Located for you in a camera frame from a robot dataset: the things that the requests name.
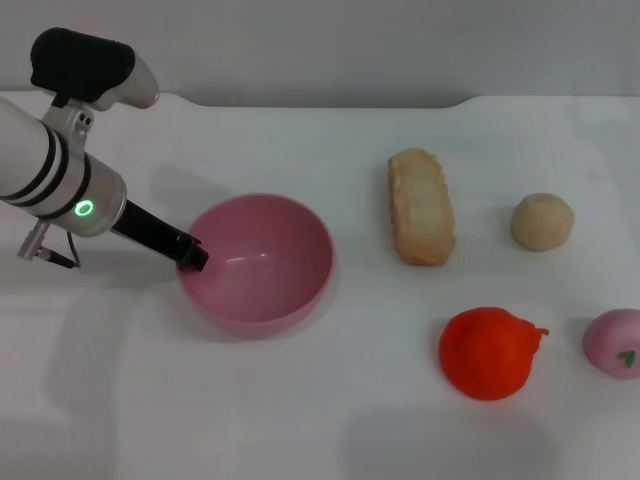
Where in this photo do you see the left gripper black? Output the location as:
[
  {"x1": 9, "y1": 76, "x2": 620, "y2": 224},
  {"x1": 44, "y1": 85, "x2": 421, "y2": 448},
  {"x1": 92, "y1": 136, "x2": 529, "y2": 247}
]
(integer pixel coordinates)
[{"x1": 110, "y1": 198, "x2": 210, "y2": 273}]

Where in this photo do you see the pink plastic bowl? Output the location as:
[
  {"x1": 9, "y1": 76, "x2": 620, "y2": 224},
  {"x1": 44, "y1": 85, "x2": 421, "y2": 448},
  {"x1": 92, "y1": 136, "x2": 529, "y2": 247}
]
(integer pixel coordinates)
[{"x1": 177, "y1": 193, "x2": 335, "y2": 341}]

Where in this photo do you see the round beige egg yolk pastry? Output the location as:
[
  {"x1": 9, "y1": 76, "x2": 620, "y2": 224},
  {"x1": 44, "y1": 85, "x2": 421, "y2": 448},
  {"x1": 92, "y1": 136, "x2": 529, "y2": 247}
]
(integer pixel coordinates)
[{"x1": 510, "y1": 192, "x2": 576, "y2": 253}]

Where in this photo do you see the long toasted bread loaf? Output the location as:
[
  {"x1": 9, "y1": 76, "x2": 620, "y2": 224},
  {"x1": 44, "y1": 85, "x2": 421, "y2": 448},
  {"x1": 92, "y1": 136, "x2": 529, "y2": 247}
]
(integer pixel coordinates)
[{"x1": 387, "y1": 146, "x2": 457, "y2": 267}]

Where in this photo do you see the orange-red tomato toy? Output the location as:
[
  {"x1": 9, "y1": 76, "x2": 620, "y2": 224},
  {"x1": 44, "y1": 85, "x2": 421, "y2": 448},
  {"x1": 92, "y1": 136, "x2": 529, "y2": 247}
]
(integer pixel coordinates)
[{"x1": 438, "y1": 306, "x2": 550, "y2": 402}]

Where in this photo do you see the pink peach bun toy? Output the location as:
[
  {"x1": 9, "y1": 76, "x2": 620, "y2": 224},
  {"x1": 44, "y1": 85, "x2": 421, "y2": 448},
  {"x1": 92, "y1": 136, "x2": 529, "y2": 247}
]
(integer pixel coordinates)
[{"x1": 582, "y1": 308, "x2": 640, "y2": 381}]

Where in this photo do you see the left arm grey cable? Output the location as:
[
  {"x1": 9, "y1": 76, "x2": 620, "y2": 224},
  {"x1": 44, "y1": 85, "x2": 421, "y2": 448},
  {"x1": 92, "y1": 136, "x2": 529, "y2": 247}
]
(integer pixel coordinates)
[{"x1": 17, "y1": 219, "x2": 82, "y2": 270}]

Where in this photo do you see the left wrist camera black silver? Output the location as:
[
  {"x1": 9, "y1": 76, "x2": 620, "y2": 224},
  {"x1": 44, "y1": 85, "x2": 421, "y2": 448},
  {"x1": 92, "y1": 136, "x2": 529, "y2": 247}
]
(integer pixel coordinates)
[{"x1": 29, "y1": 27, "x2": 161, "y2": 112}]

